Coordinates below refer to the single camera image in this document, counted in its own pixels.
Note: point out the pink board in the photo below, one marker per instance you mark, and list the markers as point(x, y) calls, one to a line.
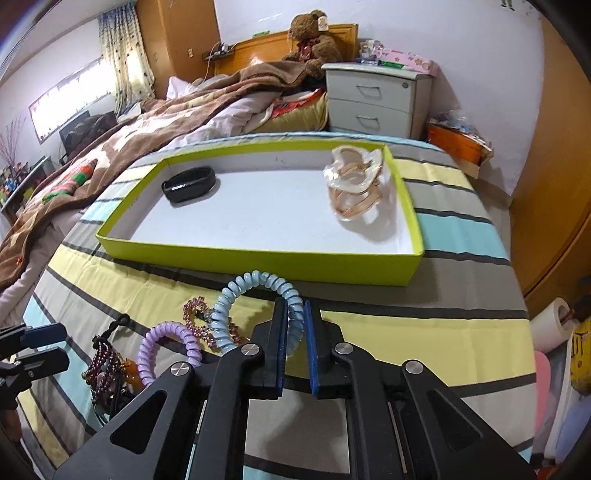
point(542, 397)

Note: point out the red green patterned cushion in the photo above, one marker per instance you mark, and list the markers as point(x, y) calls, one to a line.
point(69, 182)

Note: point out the black fitness band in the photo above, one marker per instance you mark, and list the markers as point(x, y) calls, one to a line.
point(184, 191)

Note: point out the clear plastic bag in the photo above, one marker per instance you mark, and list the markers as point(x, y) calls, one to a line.
point(457, 122)

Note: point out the pink floral box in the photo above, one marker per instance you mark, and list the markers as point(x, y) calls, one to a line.
point(411, 60)

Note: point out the green shallow tray box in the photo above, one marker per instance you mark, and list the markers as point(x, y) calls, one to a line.
point(277, 221)

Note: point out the window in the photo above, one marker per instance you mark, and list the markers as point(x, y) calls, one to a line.
point(69, 92)

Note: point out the power strip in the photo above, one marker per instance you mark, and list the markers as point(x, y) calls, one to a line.
point(217, 51)

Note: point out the pink rhinestone hair clip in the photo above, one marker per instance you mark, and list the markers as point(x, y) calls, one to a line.
point(194, 307)

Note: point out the wooden headboard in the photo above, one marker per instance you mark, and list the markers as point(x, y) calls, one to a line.
point(258, 50)

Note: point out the dark cloth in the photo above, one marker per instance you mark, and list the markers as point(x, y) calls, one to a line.
point(87, 129)

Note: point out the clear rose gold claw clip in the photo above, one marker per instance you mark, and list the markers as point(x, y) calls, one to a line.
point(351, 184)

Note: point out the clear bottles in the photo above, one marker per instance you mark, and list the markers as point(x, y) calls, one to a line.
point(369, 50)

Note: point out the brown teddy bear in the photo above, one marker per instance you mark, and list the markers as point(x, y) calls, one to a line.
point(314, 41)

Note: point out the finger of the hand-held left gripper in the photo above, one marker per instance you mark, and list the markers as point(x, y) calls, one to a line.
point(41, 334)
point(44, 362)

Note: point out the white paper roll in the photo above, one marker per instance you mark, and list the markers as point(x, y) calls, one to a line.
point(547, 327)

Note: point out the orange box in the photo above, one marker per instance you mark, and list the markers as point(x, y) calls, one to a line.
point(452, 143)

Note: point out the brown patterned blanket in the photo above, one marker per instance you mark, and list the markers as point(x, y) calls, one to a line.
point(138, 138)

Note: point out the grey drawer nightstand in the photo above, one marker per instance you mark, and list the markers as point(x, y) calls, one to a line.
point(369, 97)

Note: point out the olive red pillow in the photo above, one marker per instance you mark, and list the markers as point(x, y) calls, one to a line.
point(295, 115)

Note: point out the tall wooden cabinet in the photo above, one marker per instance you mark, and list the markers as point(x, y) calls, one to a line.
point(180, 41)

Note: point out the shelf of small goods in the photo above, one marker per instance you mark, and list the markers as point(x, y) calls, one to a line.
point(23, 180)

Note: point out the red flower branches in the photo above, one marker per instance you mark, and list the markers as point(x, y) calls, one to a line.
point(11, 138)

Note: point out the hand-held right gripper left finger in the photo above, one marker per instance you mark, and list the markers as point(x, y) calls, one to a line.
point(278, 355)

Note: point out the patterned curtain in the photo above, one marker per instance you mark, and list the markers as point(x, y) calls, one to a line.
point(124, 46)

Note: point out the striped bed sheet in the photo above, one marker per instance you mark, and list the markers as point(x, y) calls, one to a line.
point(438, 230)

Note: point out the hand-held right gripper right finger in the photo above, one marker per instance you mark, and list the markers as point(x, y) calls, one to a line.
point(311, 355)

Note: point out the yellow bag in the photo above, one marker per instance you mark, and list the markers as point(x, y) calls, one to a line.
point(581, 360)

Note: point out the large wooden wardrobe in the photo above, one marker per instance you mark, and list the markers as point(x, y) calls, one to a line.
point(554, 184)

